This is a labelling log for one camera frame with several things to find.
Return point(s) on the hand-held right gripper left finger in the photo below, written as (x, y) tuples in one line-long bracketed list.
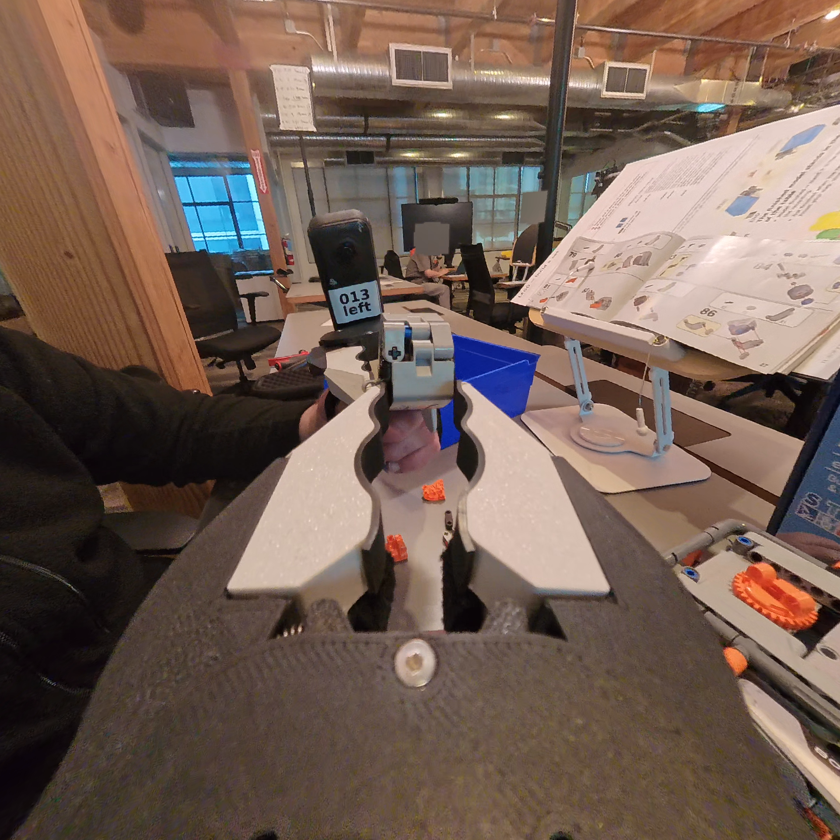
[(308, 525)]

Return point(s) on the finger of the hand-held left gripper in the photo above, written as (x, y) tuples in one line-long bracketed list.
[(344, 387)]

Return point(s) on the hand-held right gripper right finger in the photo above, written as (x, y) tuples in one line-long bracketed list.
[(531, 525)]

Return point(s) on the person's left forearm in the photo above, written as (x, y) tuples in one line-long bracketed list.
[(164, 426)]

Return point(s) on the person's left hand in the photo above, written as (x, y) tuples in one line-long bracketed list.
[(407, 446)]

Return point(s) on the wood-edged grey desk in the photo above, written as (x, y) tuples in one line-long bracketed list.
[(354, 289)]

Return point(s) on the black zipper pouch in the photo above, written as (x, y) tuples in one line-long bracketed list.
[(289, 386)]

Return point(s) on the red fire extinguisher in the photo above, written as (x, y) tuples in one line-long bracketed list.
[(287, 250)]

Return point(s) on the small orange brick piece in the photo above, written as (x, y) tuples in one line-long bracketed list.
[(396, 548), (433, 491)]

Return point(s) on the red sign strip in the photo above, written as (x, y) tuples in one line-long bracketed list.
[(259, 172)]

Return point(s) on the black office chair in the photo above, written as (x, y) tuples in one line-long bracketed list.
[(482, 282), (216, 308)]

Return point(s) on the grid window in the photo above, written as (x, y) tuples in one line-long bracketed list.
[(220, 203)]

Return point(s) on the blue plastic bin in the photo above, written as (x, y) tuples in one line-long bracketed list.
[(492, 374)]

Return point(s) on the white paper notice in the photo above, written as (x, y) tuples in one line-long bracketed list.
[(293, 98)]

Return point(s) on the wood-backed white chair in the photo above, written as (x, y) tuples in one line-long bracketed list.
[(525, 256)]

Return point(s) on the white air vent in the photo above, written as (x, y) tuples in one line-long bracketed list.
[(420, 65), (627, 79)]

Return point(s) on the tracked toy robot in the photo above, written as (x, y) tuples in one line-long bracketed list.
[(754, 590)]

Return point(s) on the black vertical pole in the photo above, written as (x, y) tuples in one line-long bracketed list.
[(558, 131)]

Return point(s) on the open instruction booklet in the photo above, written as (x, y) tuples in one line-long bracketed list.
[(689, 289)]

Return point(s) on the robot kit box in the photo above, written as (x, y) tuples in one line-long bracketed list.
[(814, 472)]

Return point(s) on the white printed instruction sheet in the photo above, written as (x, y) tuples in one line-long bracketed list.
[(722, 177)]

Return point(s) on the black wall monitor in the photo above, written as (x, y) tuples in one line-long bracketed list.
[(459, 216)]

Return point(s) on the silver air duct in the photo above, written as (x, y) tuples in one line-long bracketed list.
[(499, 75)]

